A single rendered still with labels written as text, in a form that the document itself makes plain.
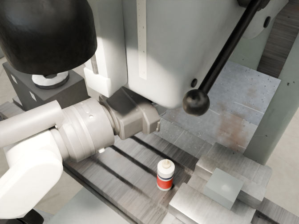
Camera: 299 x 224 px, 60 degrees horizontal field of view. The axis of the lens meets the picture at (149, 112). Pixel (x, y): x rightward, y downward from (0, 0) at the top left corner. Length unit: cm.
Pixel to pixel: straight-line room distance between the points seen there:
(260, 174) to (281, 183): 132
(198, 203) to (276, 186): 144
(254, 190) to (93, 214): 41
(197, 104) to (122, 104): 19
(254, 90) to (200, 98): 54
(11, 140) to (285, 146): 200
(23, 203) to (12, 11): 29
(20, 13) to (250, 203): 54
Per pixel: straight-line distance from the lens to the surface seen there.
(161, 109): 46
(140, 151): 74
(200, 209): 55
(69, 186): 185
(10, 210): 42
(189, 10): 26
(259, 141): 97
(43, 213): 135
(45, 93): 68
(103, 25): 28
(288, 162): 211
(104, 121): 40
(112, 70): 32
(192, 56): 30
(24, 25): 19
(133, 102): 44
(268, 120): 90
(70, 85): 68
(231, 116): 84
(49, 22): 19
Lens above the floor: 157
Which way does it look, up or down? 46 degrees down
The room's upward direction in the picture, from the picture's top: straight up
